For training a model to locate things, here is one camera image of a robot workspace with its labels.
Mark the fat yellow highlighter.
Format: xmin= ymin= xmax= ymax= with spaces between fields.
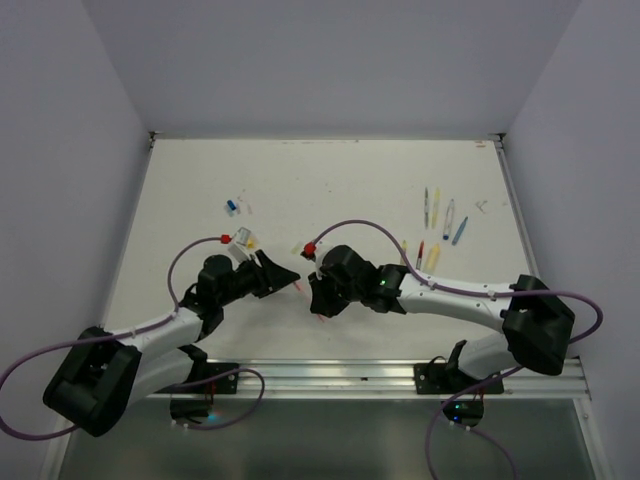
xmin=424 ymin=244 xmax=441 ymax=273

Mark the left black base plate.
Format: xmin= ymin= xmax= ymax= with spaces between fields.
xmin=167 ymin=361 xmax=240 ymax=396

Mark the yellow gold highlighter pen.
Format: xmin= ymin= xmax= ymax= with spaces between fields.
xmin=400 ymin=240 xmax=408 ymax=265

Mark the blue white marker pen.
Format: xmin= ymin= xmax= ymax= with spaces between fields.
xmin=443 ymin=199 xmax=455 ymax=241

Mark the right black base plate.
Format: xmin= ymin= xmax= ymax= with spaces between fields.
xmin=413 ymin=362 xmax=505 ymax=395

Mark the aluminium front rail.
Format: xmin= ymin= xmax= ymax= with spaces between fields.
xmin=64 ymin=355 xmax=594 ymax=401

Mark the yellow thin pen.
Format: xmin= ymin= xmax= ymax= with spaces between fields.
xmin=431 ymin=187 xmax=440 ymax=230

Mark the pink red pen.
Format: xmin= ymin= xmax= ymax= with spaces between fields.
xmin=294 ymin=281 xmax=326 ymax=323

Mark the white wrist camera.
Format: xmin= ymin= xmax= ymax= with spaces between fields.
xmin=313 ymin=241 xmax=334 ymax=277
xmin=227 ymin=227 xmax=252 ymax=263

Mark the dark red pen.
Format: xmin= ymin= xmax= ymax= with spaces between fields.
xmin=415 ymin=240 xmax=425 ymax=271

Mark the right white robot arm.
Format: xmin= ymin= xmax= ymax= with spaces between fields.
xmin=301 ymin=244 xmax=575 ymax=393

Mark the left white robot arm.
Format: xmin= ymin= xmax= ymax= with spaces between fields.
xmin=43 ymin=251 xmax=300 ymax=437

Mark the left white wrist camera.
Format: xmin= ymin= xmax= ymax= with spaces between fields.
xmin=227 ymin=227 xmax=252 ymax=263

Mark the green thin pen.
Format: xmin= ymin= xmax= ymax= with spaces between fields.
xmin=423 ymin=187 xmax=430 ymax=229

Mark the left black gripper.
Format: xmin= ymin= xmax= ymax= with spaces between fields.
xmin=217 ymin=249 xmax=299 ymax=307

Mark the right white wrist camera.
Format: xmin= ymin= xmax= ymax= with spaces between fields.
xmin=313 ymin=241 xmax=334 ymax=277

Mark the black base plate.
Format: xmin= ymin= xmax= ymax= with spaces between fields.
xmin=167 ymin=361 xmax=240 ymax=396
xmin=413 ymin=362 xmax=505 ymax=395

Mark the blue highlighter pen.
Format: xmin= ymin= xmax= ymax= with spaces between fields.
xmin=452 ymin=216 xmax=469 ymax=246

